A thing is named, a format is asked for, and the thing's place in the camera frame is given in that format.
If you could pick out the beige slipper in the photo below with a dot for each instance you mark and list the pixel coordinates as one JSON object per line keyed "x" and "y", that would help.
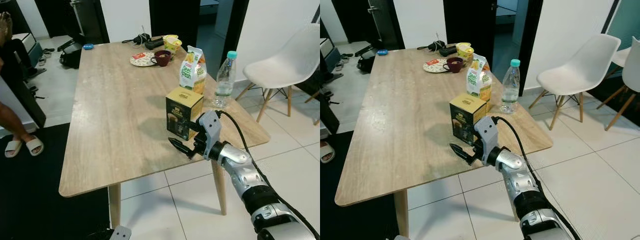
{"x": 13, "y": 148}
{"x": 326, "y": 152}
{"x": 35, "y": 146}

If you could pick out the small blue object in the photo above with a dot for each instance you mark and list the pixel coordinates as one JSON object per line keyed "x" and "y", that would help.
{"x": 88, "y": 47}
{"x": 382, "y": 52}

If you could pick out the white shell chair wooden legs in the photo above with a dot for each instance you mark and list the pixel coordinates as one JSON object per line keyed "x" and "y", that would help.
{"x": 632, "y": 70}
{"x": 575, "y": 72}
{"x": 285, "y": 65}

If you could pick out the maroon mug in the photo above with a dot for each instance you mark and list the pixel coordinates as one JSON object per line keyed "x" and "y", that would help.
{"x": 454, "y": 65}
{"x": 162, "y": 58}

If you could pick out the light wooden dining table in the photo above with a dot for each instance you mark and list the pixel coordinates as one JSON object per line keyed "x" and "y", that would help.
{"x": 400, "y": 125}
{"x": 125, "y": 115}

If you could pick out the black oblong pouch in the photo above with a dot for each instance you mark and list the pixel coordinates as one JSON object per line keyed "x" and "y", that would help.
{"x": 154, "y": 43}
{"x": 448, "y": 50}

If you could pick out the black duffel bag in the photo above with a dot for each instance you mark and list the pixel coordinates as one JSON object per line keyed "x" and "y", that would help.
{"x": 71, "y": 59}
{"x": 367, "y": 64}

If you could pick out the black door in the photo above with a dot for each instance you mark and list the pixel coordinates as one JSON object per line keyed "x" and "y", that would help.
{"x": 175, "y": 20}
{"x": 470, "y": 25}

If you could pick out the clear bottle teal cap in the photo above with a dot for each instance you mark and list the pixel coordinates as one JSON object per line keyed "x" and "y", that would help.
{"x": 510, "y": 92}
{"x": 225, "y": 85}

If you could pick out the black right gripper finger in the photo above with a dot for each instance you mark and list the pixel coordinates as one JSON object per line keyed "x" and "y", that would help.
{"x": 461, "y": 150}
{"x": 191, "y": 155}
{"x": 182, "y": 145}
{"x": 470, "y": 160}

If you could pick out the black floor mat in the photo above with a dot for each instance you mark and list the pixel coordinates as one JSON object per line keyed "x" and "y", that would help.
{"x": 45, "y": 200}
{"x": 355, "y": 200}

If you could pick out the yellow black carton box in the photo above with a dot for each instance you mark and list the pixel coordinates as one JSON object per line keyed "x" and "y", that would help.
{"x": 466, "y": 119}
{"x": 182, "y": 112}

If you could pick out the yellow green juice carton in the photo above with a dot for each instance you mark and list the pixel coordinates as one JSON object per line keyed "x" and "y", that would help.
{"x": 192, "y": 70}
{"x": 479, "y": 77}

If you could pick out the white patterned plate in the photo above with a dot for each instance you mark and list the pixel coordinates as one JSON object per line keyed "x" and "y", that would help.
{"x": 140, "y": 61}
{"x": 433, "y": 67}

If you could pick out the yellow instant noodle cup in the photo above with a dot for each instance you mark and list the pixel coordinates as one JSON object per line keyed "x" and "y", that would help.
{"x": 172, "y": 44}
{"x": 464, "y": 51}

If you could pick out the seated person in black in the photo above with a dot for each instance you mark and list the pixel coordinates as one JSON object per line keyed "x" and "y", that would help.
{"x": 5, "y": 27}

